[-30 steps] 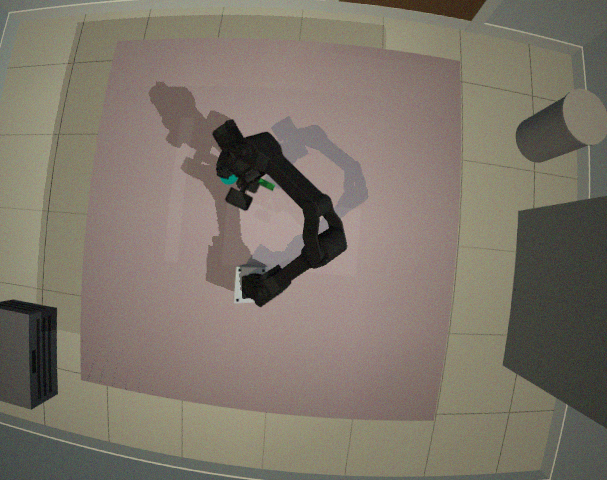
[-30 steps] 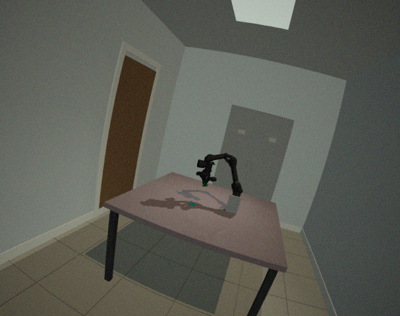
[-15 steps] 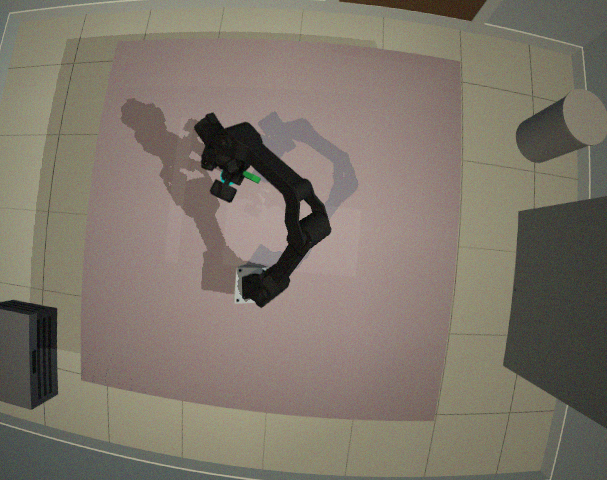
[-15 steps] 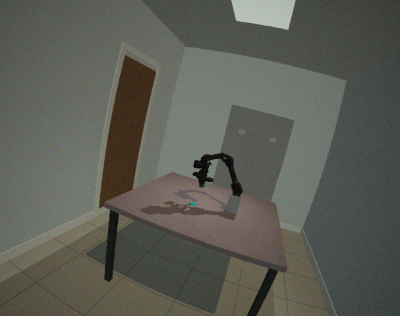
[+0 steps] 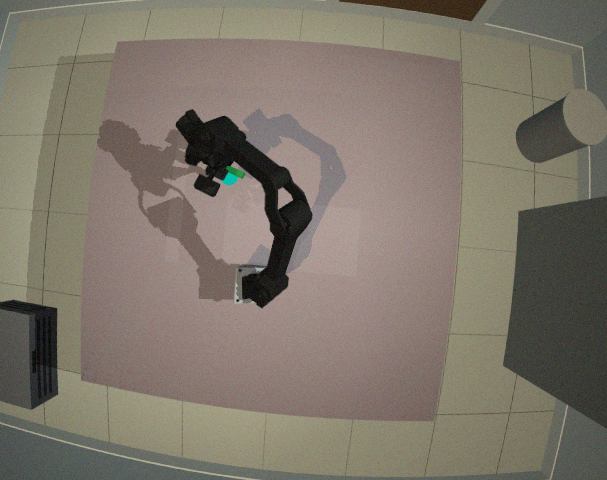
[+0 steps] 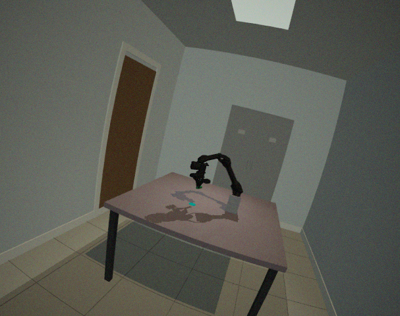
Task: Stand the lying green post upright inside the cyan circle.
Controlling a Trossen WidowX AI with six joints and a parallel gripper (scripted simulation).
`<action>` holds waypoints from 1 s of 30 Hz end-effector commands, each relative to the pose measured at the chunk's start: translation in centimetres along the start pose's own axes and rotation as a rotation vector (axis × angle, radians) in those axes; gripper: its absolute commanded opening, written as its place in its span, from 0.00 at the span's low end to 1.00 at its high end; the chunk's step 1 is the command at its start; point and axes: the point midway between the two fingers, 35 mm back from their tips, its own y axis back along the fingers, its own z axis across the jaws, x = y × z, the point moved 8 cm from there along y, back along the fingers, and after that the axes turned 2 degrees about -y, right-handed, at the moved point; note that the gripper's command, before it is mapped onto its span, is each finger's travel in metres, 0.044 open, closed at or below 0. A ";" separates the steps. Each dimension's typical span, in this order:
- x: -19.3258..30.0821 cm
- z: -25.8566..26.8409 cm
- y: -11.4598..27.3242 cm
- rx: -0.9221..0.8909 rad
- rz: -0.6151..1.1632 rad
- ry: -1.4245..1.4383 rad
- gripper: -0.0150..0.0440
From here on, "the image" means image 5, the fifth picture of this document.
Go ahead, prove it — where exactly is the cyan circle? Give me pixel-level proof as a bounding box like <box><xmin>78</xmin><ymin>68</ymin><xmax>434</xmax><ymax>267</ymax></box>
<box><xmin>222</xmin><ymin>172</ymin><xmax>238</xmax><ymax>185</ymax></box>

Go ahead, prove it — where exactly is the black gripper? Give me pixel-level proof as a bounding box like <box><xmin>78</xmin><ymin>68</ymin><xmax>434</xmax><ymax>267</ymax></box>
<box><xmin>193</xmin><ymin>130</ymin><xmax>246</xmax><ymax>197</ymax></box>

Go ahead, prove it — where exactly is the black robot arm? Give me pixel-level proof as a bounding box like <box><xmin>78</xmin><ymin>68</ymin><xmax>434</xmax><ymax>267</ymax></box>
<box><xmin>176</xmin><ymin>109</ymin><xmax>312</xmax><ymax>308</ymax></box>

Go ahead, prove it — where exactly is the green rectangular post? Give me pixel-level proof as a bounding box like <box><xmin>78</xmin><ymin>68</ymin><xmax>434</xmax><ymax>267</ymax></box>
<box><xmin>226</xmin><ymin>165</ymin><xmax>245</xmax><ymax>179</ymax></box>

